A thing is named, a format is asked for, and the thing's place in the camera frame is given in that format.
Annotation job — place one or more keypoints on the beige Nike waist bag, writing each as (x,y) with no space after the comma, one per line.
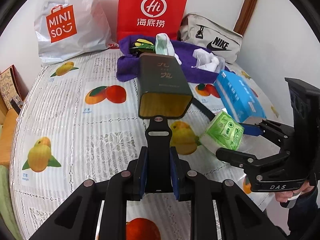
(201,31)

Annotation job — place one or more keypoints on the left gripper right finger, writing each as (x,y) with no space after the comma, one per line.
(219,210)

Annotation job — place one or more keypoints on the brown wooden door frame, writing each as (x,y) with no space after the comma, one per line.
(245,16)

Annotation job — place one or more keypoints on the right hand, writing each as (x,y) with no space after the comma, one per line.
(306,197)

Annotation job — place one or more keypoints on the blue tissue pack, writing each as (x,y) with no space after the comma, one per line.
(237,97)

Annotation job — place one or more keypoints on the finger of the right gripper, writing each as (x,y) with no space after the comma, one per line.
(266,128)
(235,158)

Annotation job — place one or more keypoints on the red Haidilao paper bag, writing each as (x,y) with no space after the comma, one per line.
(149,17)

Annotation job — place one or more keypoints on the white mesh drawstring pouch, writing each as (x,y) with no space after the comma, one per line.
(208,61)

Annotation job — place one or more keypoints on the green tissue packet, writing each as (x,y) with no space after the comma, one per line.
(223,131)

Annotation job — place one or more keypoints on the yellow black small pouch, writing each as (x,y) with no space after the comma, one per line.
(138,52)

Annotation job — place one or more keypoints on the fruit print tablecloth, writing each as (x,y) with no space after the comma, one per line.
(92,142)

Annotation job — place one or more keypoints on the white Miniso plastic bag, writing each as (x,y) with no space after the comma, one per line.
(68,28)

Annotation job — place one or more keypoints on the dark green tea tin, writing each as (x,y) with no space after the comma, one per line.
(169,98)

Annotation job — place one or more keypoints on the green snack sachet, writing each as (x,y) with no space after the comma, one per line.
(142,46)

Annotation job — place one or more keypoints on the wooden chair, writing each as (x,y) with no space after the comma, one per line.
(7,136)

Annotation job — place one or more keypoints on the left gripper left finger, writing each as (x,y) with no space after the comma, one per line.
(97,210)

